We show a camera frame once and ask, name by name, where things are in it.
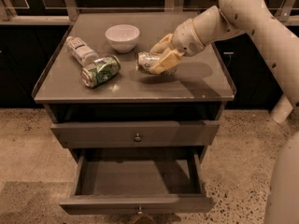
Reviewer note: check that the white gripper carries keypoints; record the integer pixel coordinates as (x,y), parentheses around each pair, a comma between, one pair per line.
(186,37)

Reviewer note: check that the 7up soda can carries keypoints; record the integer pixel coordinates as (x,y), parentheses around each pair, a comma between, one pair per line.
(145,61)

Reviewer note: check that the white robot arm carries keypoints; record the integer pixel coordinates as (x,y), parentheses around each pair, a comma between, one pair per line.
(279,48)

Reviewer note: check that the grey drawer cabinet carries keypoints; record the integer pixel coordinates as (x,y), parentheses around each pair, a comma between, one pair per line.
(198,90)

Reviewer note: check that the green soda can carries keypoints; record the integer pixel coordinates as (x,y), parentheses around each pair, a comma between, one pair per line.
(100,71)

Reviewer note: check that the round metal drawer knob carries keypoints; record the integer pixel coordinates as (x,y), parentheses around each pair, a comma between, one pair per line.
(138,138)

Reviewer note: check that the grey top drawer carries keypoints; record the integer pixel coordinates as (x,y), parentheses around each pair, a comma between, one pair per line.
(121,134)

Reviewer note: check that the open grey middle drawer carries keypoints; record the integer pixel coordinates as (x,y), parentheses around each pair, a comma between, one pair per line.
(146,180)

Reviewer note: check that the white ceramic bowl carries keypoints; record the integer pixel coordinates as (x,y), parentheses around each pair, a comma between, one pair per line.
(123,37)

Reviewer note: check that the clear plastic water bottle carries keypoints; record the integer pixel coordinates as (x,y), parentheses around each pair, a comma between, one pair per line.
(80,50)

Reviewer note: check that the white cylindrical post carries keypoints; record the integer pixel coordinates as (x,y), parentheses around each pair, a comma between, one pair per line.
(281,110)

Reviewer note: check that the metal middle drawer handle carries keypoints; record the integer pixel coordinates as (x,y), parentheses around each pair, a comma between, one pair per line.
(142,218)

